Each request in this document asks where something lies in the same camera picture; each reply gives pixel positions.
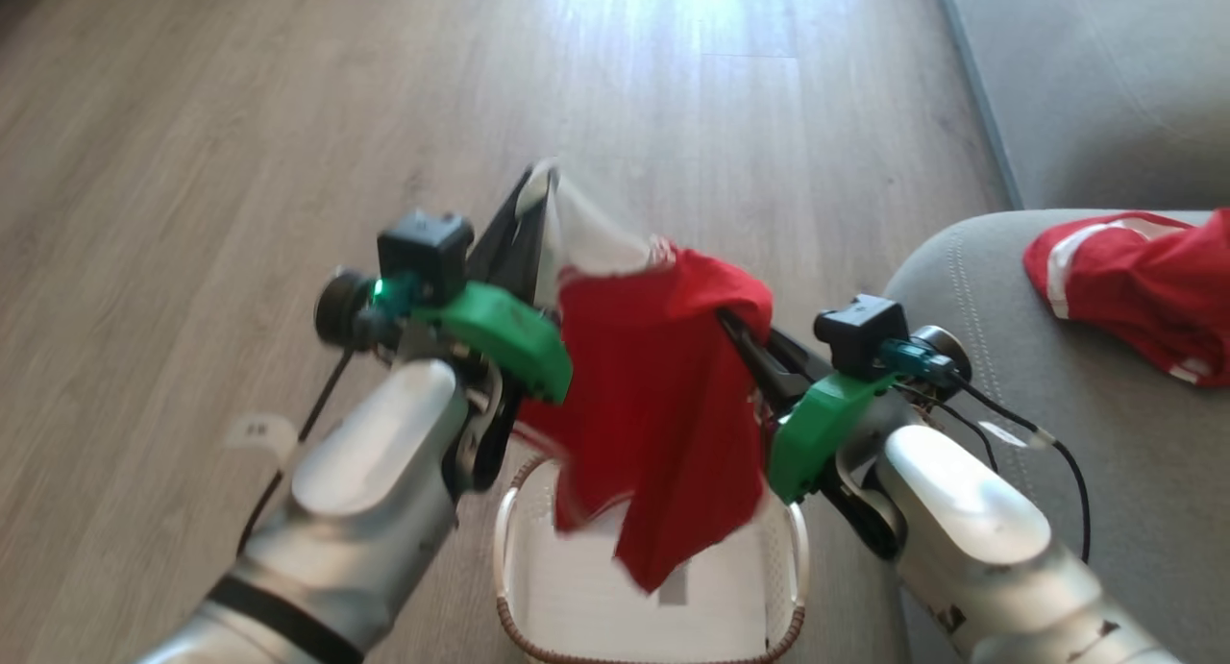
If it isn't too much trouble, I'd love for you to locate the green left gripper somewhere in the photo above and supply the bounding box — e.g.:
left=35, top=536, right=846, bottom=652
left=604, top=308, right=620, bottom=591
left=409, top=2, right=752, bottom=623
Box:
left=394, top=167, right=574, bottom=497

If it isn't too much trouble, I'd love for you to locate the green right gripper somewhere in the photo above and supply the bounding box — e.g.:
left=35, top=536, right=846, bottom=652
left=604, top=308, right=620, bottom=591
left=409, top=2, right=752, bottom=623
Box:
left=716, top=308, right=909, bottom=561

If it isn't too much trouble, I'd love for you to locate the red shirt with white collar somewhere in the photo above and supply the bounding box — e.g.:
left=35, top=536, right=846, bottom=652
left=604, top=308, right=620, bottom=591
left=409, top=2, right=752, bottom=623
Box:
left=514, top=158, right=775, bottom=595

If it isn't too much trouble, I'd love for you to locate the red garment with white stripes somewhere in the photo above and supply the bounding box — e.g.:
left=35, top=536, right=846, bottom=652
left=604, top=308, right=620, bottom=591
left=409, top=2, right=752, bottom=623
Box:
left=1022, top=209, right=1230, bottom=388

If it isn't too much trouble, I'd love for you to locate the grey fabric sofa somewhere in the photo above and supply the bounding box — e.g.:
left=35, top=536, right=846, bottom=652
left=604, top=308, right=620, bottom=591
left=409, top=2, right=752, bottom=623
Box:
left=882, top=0, right=1230, bottom=664

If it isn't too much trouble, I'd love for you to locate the white plastic laundry basket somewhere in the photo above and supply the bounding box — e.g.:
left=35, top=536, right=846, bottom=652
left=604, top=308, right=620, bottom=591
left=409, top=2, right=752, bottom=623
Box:
left=493, top=453, right=810, bottom=664

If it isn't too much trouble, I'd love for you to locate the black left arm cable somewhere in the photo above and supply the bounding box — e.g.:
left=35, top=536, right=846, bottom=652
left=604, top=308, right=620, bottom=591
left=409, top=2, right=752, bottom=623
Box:
left=223, top=342, right=358, bottom=559

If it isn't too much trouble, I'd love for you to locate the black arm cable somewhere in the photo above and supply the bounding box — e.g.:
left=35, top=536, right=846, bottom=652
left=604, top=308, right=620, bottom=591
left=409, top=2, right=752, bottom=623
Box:
left=903, top=376, right=1093, bottom=565
left=223, top=342, right=358, bottom=559

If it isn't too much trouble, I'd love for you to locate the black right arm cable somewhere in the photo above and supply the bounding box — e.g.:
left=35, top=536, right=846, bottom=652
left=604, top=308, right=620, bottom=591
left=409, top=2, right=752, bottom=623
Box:
left=903, top=376, right=1093, bottom=565

